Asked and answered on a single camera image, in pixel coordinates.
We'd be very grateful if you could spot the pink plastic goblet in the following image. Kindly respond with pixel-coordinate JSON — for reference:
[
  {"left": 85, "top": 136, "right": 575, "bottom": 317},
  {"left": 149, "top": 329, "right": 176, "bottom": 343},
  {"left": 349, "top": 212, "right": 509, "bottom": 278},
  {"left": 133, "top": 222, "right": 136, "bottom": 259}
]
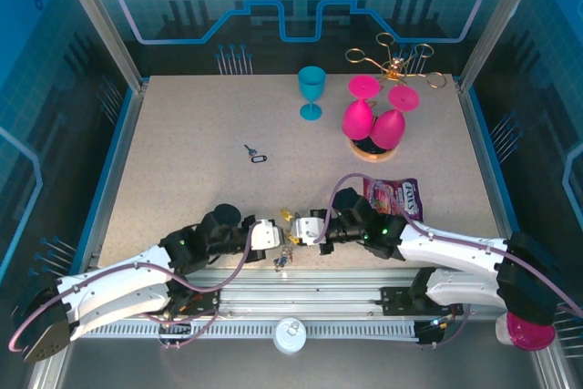
[
  {"left": 342, "top": 74, "right": 382, "bottom": 139},
  {"left": 368, "top": 85, "right": 421, "bottom": 151}
]

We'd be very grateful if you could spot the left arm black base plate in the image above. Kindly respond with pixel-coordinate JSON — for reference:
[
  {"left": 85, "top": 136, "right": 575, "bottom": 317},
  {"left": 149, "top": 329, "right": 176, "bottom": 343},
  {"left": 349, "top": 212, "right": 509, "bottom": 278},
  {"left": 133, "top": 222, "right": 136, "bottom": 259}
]
[{"left": 166, "top": 286, "right": 222, "bottom": 317}]

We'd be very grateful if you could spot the white cup with pink lid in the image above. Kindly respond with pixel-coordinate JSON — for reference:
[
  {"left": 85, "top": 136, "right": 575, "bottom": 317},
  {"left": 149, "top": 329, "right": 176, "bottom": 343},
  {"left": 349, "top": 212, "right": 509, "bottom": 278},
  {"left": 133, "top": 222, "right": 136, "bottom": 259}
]
[{"left": 495, "top": 311, "right": 557, "bottom": 353}]

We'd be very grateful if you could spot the aluminium side rail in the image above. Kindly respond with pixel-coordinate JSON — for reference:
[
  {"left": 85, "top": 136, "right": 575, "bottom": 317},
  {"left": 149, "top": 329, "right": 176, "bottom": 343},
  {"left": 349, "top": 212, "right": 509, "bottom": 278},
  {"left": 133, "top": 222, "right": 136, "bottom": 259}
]
[
  {"left": 67, "top": 83, "right": 149, "bottom": 283},
  {"left": 455, "top": 81, "right": 532, "bottom": 283}
]

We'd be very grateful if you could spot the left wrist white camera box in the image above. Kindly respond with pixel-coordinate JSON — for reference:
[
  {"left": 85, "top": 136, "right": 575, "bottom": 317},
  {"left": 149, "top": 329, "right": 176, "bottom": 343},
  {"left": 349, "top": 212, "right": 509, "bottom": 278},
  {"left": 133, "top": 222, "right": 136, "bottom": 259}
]
[{"left": 249, "top": 220, "right": 284, "bottom": 251}]

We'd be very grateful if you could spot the slotted white cable duct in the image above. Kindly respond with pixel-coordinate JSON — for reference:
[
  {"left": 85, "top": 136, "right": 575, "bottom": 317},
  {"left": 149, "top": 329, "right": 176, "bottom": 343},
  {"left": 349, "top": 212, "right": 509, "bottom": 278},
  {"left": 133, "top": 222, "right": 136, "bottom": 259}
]
[{"left": 70, "top": 321, "right": 420, "bottom": 340}]

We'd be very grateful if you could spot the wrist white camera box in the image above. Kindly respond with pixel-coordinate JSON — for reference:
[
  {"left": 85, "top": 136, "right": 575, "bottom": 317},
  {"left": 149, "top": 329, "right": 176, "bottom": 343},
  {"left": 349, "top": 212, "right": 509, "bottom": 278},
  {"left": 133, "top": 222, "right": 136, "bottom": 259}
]
[
  {"left": 249, "top": 220, "right": 284, "bottom": 251},
  {"left": 291, "top": 213, "right": 330, "bottom": 247}
]

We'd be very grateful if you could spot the teal plastic goblet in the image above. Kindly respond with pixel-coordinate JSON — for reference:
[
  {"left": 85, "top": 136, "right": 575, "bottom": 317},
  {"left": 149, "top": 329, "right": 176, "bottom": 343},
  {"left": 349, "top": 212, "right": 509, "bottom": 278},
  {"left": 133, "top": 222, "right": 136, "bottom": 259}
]
[{"left": 298, "top": 66, "right": 327, "bottom": 122}]

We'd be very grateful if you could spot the purple candy bag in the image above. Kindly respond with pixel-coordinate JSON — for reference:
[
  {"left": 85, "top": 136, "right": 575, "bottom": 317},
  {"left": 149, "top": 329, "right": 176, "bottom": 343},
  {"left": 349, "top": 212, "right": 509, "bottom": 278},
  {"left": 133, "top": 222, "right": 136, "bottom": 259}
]
[{"left": 363, "top": 178, "right": 424, "bottom": 221}]

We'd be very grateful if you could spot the aluminium frame post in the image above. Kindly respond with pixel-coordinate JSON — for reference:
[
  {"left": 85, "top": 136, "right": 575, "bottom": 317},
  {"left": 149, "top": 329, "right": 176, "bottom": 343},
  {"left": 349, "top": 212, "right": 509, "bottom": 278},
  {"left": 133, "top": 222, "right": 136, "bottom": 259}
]
[
  {"left": 457, "top": 0, "right": 550, "bottom": 92},
  {"left": 48, "top": 0, "right": 149, "bottom": 92}
]

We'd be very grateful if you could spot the white round cap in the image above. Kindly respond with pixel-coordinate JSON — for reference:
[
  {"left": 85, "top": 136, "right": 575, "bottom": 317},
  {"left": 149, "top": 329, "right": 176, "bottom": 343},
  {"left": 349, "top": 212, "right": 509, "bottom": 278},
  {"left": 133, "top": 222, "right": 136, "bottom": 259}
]
[{"left": 272, "top": 317, "right": 307, "bottom": 354}]

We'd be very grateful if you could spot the silver chain keyring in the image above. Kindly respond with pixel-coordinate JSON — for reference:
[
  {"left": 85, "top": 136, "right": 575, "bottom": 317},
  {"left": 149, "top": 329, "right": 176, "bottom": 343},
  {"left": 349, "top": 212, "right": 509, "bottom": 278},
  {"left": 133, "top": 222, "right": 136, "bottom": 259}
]
[{"left": 271, "top": 244, "right": 296, "bottom": 272}]

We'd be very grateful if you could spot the key with black tag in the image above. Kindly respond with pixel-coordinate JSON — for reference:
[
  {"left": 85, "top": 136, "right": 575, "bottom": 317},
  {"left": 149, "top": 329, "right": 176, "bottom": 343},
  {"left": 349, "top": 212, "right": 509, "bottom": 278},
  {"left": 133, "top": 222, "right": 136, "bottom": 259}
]
[{"left": 243, "top": 143, "right": 269, "bottom": 165}]

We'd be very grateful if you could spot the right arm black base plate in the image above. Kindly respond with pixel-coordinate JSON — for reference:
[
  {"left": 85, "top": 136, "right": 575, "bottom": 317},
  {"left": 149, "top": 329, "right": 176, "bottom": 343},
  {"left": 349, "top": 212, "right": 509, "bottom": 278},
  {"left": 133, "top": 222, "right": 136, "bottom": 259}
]
[{"left": 380, "top": 286, "right": 465, "bottom": 317}]

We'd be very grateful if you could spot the aluminium front rail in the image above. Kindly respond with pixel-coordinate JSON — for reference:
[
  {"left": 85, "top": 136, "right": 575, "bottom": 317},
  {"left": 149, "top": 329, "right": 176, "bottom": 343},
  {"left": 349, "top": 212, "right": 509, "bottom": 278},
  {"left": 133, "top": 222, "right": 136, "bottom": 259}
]
[{"left": 58, "top": 268, "right": 543, "bottom": 324}]

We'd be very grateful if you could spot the gold wire glass rack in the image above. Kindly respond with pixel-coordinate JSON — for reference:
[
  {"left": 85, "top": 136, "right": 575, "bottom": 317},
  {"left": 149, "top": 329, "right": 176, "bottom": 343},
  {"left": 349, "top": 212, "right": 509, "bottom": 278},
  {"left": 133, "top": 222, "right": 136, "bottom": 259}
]
[{"left": 344, "top": 32, "right": 445, "bottom": 163}]

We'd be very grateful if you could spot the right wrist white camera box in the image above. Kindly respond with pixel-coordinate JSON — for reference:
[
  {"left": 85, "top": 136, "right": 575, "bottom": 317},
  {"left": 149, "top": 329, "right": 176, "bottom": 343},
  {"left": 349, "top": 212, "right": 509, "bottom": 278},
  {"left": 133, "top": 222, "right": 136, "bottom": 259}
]
[{"left": 291, "top": 213, "right": 330, "bottom": 247}]

